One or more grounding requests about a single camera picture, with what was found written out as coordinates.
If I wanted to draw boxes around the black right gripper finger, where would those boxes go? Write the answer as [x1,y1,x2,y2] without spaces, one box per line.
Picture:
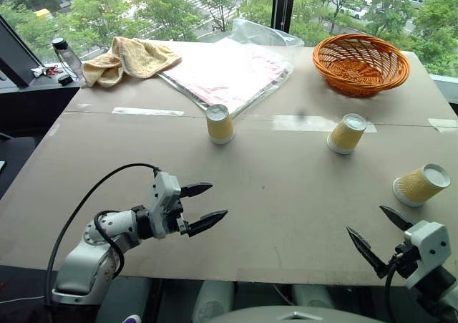
[346,226,390,280]
[379,205,415,232]

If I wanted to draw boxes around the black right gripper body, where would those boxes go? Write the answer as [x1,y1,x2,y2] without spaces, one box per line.
[387,241,422,278]

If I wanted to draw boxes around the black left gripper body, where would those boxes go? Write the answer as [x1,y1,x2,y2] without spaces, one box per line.
[165,188,190,236]

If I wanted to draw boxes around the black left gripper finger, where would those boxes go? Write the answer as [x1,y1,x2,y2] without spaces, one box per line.
[186,209,229,238]
[180,182,214,200]

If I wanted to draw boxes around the yellow ribbed paper cup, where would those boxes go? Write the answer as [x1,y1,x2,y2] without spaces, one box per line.
[205,104,235,145]
[326,112,368,155]
[392,163,452,208]

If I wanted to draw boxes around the white rounded robot leg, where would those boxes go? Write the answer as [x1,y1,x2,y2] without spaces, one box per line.
[191,281,235,323]
[290,284,336,310]

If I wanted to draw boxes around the grey robot torso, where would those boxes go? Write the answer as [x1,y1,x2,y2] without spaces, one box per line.
[210,305,386,323]

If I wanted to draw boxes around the clear tape strip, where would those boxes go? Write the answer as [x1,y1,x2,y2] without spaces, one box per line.
[427,117,458,134]

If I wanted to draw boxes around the clear plastic bag with papers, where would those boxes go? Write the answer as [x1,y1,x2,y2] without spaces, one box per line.
[157,18,305,120]

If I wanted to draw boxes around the yellow terry towel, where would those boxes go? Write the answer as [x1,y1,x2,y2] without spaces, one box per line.
[81,36,183,89]

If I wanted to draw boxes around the orange woven basket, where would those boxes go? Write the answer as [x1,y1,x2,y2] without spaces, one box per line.
[312,33,411,98]

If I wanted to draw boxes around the black side shelf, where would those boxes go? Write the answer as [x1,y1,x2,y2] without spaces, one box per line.
[0,75,82,140]

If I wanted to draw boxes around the clear bottle with black cap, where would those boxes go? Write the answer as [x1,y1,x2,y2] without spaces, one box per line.
[51,37,84,82]

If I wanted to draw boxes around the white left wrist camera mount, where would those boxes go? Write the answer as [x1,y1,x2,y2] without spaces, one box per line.
[147,171,182,239]

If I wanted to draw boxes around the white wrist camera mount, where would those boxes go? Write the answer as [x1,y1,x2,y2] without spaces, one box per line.
[403,220,452,290]
[147,171,182,239]

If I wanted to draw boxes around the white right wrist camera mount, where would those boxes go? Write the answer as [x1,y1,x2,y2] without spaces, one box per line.
[403,220,452,290]

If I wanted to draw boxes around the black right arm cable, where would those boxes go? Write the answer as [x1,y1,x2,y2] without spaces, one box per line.
[384,261,399,317]

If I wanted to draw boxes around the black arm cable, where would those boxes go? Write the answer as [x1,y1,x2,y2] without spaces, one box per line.
[384,261,399,317]
[45,163,160,304]

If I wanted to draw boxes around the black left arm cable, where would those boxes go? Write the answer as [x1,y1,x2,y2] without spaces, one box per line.
[45,163,160,304]

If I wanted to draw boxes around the red and white keychain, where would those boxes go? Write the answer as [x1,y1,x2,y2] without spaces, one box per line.
[30,66,62,78]

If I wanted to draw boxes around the black window post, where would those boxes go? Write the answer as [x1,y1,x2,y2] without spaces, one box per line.
[271,0,297,34]

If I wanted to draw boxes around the black slanted window frame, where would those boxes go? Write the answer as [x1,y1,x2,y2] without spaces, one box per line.
[0,14,41,89]

